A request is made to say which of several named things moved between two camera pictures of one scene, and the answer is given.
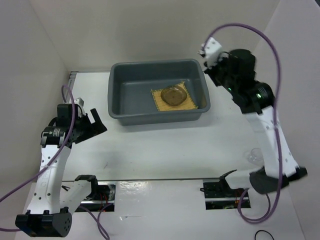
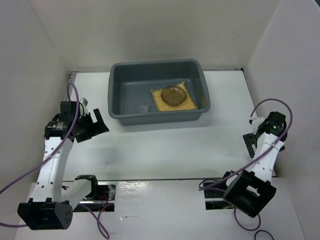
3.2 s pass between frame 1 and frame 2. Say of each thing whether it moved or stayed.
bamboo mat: stayed
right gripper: moved
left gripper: stayed
